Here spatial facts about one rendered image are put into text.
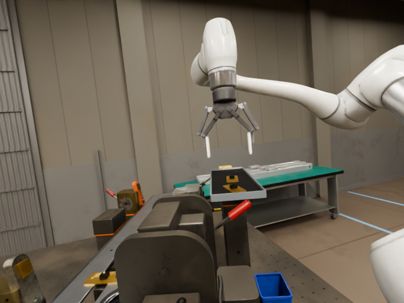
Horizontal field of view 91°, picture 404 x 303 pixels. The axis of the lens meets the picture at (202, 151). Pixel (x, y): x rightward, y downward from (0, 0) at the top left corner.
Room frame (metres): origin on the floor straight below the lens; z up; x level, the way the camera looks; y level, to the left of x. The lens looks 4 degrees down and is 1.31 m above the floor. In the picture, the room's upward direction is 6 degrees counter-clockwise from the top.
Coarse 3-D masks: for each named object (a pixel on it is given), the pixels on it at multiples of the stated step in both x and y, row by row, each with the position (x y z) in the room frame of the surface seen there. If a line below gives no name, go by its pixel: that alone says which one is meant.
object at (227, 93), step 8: (224, 88) 0.62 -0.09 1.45; (232, 88) 0.62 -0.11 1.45; (216, 96) 0.62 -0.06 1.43; (224, 96) 0.61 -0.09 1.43; (232, 96) 0.62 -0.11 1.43; (216, 104) 0.64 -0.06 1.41; (224, 104) 0.64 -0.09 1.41; (232, 104) 0.64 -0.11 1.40; (216, 112) 0.64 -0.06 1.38; (224, 112) 0.64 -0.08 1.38
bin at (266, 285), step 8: (256, 280) 0.66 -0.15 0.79; (264, 280) 0.68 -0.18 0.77; (272, 280) 0.68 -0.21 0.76; (280, 280) 0.68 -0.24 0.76; (264, 288) 0.68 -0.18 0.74; (272, 288) 0.68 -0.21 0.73; (280, 288) 0.68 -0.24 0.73; (288, 288) 0.61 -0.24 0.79; (264, 296) 0.68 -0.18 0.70; (272, 296) 0.58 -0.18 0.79; (280, 296) 0.58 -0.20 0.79; (288, 296) 0.58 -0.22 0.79
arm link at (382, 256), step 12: (384, 240) 0.38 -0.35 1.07; (396, 240) 0.36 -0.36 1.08; (372, 252) 0.39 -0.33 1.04; (384, 252) 0.37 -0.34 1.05; (396, 252) 0.35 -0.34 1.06; (372, 264) 0.39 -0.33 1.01; (384, 264) 0.36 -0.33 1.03; (396, 264) 0.34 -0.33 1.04; (384, 276) 0.36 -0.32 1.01; (396, 276) 0.34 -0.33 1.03; (384, 288) 0.36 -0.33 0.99; (396, 288) 0.33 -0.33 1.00; (396, 300) 0.34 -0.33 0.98
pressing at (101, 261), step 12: (144, 204) 0.98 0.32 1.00; (132, 216) 0.83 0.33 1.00; (144, 216) 0.81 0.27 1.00; (120, 228) 0.73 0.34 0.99; (132, 228) 0.70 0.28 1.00; (120, 240) 0.62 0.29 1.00; (108, 252) 0.56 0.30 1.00; (96, 264) 0.51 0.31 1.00; (108, 264) 0.50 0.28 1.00; (84, 276) 0.46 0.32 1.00; (72, 288) 0.42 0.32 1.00; (84, 288) 0.42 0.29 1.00; (108, 288) 0.41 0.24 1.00; (60, 300) 0.39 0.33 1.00; (72, 300) 0.39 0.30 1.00; (96, 300) 0.38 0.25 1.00; (108, 300) 0.38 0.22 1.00
